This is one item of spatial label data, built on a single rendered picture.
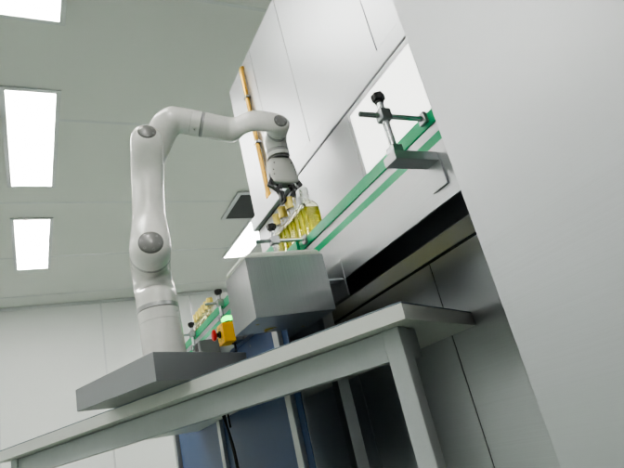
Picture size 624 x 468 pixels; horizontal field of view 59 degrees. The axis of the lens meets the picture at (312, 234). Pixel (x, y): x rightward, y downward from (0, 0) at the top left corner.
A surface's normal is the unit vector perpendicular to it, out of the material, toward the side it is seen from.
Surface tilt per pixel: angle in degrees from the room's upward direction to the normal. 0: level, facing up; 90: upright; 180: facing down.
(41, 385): 90
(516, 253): 90
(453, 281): 90
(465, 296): 90
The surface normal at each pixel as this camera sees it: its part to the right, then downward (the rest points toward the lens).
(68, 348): 0.41, -0.41
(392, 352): -0.58, -0.17
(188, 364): 0.78, -0.38
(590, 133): -0.88, 0.04
